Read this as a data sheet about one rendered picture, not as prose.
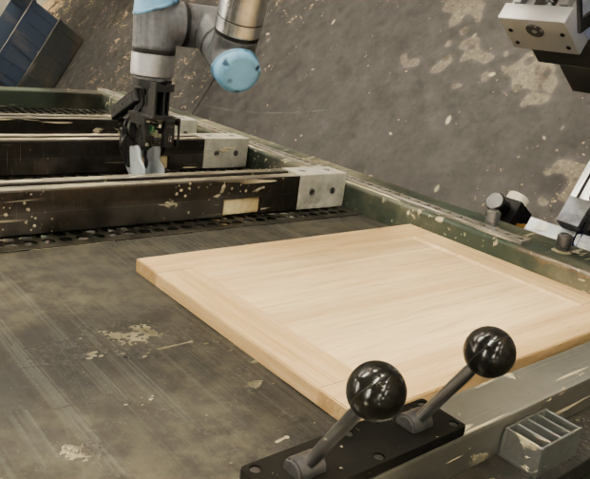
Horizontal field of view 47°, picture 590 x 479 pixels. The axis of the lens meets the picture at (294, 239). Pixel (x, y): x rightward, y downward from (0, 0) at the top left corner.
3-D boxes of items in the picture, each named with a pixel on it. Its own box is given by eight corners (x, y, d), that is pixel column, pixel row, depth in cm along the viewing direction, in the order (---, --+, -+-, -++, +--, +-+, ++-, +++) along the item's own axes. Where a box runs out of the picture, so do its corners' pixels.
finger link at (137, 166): (138, 199, 124) (140, 149, 121) (123, 190, 128) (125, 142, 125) (153, 198, 126) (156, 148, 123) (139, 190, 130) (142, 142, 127)
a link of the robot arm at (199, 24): (246, 69, 123) (187, 64, 118) (228, 42, 131) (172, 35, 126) (256, 28, 118) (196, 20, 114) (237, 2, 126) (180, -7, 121)
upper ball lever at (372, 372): (330, 490, 50) (429, 392, 42) (290, 508, 48) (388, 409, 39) (304, 444, 52) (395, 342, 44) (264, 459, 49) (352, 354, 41)
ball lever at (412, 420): (434, 443, 58) (537, 353, 49) (405, 456, 55) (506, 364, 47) (409, 404, 59) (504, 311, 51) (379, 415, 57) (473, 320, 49)
